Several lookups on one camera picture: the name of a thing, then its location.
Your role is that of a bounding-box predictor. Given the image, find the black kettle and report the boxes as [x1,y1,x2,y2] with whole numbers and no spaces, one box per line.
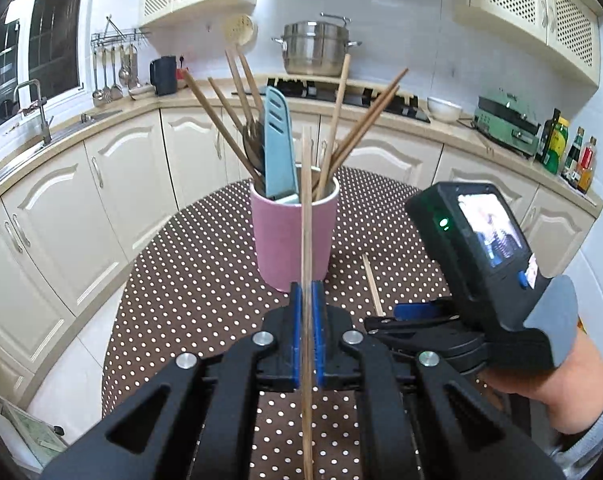
[149,56,178,97]

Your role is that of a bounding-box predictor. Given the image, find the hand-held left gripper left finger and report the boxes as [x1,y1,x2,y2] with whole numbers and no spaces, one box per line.
[40,281,303,480]

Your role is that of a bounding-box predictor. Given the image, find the dark oil bottle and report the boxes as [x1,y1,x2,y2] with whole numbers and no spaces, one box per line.
[535,108,561,163]

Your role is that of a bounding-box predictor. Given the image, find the green electric cooker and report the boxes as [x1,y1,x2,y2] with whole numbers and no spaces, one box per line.
[471,87,542,157]

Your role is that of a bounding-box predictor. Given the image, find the brown polka-dot tablecloth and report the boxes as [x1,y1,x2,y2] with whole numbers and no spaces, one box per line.
[102,166,532,480]

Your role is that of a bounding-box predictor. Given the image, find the pink cup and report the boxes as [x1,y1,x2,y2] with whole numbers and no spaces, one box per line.
[250,175,341,293]

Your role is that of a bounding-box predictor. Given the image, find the person's right hand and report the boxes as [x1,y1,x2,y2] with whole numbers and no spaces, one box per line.
[481,332,603,434]

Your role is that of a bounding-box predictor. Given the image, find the steel slotted spoon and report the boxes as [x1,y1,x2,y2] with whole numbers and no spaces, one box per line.
[102,47,113,101]

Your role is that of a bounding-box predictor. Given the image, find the wire hanging rack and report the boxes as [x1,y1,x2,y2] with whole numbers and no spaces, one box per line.
[90,15,151,47]

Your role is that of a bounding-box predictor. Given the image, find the steel faucet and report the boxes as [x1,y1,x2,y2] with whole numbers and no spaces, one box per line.
[13,80,53,145]

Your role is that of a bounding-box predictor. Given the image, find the yellow-green bottle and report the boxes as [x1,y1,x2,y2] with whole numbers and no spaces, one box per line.
[541,117,569,175]

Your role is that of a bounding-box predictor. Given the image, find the bunch of wooden chopsticks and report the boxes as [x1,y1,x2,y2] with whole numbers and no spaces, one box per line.
[182,46,409,201]

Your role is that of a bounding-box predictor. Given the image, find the single wooden chopstick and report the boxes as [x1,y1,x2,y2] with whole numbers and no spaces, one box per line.
[361,254,386,317]
[300,125,315,480]

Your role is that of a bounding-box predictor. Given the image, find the steel kitchen sink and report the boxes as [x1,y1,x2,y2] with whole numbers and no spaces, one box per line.
[0,109,124,196]

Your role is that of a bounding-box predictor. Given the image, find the black gas stove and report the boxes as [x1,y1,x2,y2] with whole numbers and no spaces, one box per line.
[232,76,431,123]

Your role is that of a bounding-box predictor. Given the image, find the light blue sheathed knife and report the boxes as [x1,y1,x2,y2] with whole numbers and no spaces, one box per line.
[263,86,301,203]

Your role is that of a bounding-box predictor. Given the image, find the dark sauce bottle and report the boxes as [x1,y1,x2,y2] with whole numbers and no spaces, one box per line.
[562,127,585,183]

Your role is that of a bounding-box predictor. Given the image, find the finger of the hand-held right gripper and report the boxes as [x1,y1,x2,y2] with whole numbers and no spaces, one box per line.
[394,297,465,322]
[364,316,482,348]

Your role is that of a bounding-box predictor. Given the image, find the pale green flat box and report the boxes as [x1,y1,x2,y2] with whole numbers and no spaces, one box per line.
[0,375,67,468]

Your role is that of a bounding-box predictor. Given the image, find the kitchen window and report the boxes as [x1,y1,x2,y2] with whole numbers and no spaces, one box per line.
[0,0,90,133]

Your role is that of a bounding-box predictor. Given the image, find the white bowl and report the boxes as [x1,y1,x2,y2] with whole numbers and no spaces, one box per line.
[427,96,463,123]

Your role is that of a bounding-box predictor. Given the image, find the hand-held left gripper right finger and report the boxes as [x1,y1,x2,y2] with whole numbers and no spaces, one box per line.
[311,281,567,480]

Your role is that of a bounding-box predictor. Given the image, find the cream base cabinets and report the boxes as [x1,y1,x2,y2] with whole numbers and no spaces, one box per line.
[0,105,599,411]

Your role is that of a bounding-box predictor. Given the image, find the steel steamer pot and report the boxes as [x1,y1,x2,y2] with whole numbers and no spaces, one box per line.
[272,12,362,77]

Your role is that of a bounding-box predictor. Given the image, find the person's right forearm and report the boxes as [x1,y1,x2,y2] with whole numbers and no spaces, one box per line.
[549,365,603,476]

